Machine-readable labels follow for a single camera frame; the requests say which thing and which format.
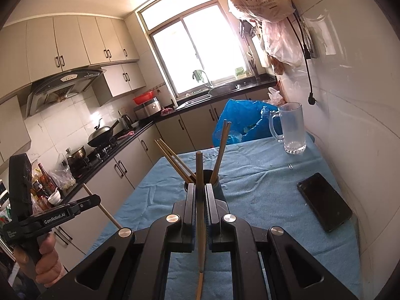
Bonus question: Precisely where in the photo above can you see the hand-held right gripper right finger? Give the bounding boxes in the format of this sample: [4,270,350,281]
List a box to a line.
[204,184,358,300]

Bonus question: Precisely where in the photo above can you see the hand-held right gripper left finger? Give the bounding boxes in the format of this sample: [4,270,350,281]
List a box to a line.
[40,184,198,300]

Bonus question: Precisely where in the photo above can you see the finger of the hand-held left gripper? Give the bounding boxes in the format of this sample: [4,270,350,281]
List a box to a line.
[70,194,101,216]

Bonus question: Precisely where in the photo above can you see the single bamboo chopstick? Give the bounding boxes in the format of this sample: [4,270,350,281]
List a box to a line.
[82,184,123,229]
[194,151,207,300]

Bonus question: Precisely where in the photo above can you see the dark plastic utensil holder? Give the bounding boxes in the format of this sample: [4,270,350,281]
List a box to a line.
[184,169,226,201]

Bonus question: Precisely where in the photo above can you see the group of bamboo chopsticks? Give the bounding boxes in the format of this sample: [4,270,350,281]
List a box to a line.
[154,119,232,186]

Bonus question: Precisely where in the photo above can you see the person's left hand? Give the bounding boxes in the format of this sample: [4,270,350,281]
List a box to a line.
[34,233,68,285]

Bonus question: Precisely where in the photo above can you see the cluster of condiment bottles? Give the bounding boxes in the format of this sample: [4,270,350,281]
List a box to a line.
[29,169,57,215]

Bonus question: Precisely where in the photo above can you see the brown glass bottle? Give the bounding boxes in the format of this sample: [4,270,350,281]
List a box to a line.
[37,162,51,194]

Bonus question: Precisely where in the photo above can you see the white bowl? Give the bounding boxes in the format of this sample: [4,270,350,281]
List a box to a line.
[47,190,62,206]

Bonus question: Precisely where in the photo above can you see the clear plastic bag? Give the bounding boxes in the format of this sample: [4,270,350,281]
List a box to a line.
[51,154,77,190]

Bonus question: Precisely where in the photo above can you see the beige base cabinets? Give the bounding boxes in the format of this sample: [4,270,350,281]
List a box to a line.
[51,90,279,271]

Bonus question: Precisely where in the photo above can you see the stainless steel pot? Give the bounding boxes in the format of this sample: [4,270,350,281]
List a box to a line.
[65,146,88,167]

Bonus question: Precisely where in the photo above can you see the gas stove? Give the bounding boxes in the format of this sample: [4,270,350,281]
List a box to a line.
[70,142,118,176]

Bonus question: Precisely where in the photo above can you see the blue tablecloth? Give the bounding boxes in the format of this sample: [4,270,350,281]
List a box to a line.
[84,133,363,300]

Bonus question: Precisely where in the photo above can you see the black wok with lid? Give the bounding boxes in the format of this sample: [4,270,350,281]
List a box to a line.
[87,118,122,148]

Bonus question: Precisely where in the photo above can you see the black countertop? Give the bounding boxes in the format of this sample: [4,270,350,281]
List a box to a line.
[71,73,278,192]

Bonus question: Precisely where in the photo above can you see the blue plastic bag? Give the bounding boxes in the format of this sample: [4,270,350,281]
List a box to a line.
[212,99,283,147]

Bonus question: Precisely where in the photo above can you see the range hood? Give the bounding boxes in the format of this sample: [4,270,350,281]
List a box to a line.
[25,68,107,118]

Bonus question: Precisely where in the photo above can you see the steel rice cooker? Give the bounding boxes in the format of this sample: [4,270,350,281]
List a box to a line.
[134,97,162,121]

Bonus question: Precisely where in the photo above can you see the steel sink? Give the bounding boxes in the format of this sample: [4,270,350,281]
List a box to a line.
[176,93,213,111]

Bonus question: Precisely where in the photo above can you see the clear glass mug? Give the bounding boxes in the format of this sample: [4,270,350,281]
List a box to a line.
[269,102,306,155]

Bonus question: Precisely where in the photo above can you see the black smartphone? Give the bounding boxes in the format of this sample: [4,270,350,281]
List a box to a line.
[297,172,354,233]

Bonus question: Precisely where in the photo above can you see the dark metal basin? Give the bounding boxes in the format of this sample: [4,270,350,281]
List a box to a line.
[209,83,241,96]

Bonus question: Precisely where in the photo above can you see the red plastic basin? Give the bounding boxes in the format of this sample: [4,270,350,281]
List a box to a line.
[133,90,157,106]

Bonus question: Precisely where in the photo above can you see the white plastic bag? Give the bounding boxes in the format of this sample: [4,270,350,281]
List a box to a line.
[268,87,287,106]

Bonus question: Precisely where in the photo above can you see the chopstick caddy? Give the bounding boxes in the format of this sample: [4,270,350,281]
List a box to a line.
[247,59,260,79]

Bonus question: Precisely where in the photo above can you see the white cutting board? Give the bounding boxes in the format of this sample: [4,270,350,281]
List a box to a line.
[251,37,271,68]

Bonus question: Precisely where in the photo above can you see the window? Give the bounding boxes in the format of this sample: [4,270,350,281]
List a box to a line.
[136,0,251,100]

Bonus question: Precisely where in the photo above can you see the translucent pink plastic bag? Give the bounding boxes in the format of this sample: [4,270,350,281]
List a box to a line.
[261,19,306,76]

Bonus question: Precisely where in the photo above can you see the beige wall cabinet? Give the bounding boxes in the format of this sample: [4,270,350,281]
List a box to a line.
[92,62,147,107]

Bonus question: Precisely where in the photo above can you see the row of beige wall cabinets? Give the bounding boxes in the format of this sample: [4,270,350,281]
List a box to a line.
[0,15,140,101]

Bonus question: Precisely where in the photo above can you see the black power cable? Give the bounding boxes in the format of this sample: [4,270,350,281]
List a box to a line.
[287,13,317,106]

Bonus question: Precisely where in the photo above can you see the wall utensil rack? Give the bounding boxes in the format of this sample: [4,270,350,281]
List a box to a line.
[239,19,262,39]

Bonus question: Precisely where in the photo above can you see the wall power socket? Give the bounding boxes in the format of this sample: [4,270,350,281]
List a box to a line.
[301,26,318,59]

